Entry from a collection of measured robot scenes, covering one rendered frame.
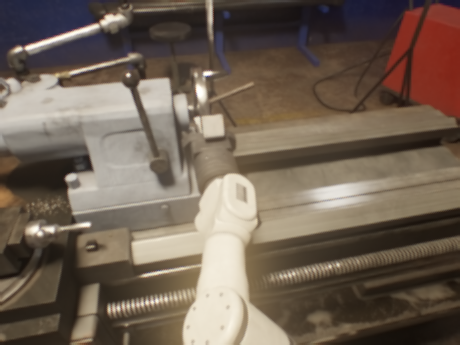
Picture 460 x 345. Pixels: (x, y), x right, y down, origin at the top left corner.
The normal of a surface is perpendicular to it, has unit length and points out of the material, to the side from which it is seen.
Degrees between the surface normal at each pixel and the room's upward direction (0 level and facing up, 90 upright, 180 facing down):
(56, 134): 86
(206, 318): 38
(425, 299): 0
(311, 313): 0
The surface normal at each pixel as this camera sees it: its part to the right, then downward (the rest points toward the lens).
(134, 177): 0.18, 0.30
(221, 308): -0.60, -0.66
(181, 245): 0.12, -0.21
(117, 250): 0.00, -0.73
